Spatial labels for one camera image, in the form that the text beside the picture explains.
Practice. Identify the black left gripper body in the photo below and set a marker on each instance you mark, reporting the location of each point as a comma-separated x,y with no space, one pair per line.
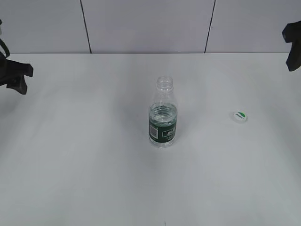
10,69

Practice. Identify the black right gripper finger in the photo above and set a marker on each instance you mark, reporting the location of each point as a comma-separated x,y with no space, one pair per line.
293,61

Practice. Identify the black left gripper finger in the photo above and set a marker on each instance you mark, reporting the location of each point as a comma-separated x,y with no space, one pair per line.
18,84

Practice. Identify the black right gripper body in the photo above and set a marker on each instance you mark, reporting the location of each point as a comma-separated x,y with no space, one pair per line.
292,32

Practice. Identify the white green bottle cap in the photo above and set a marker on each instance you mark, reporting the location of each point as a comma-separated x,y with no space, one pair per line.
238,117

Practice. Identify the clear Cestbon water bottle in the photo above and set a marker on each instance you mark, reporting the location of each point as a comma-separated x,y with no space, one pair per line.
163,113

